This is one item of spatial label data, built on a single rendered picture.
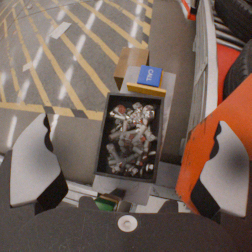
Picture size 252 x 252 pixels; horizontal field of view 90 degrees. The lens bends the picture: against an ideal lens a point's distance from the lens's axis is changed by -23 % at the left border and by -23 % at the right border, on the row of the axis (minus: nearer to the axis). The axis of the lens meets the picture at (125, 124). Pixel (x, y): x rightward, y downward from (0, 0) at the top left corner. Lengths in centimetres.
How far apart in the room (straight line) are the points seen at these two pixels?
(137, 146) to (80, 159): 68
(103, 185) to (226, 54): 87
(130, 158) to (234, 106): 24
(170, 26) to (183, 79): 53
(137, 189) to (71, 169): 62
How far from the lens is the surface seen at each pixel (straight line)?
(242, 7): 106
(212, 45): 80
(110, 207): 28
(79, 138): 102
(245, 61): 66
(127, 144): 35
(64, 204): 83
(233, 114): 19
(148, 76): 51
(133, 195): 48
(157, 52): 120
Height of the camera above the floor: 92
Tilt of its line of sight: 74 degrees down
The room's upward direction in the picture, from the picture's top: 27 degrees counter-clockwise
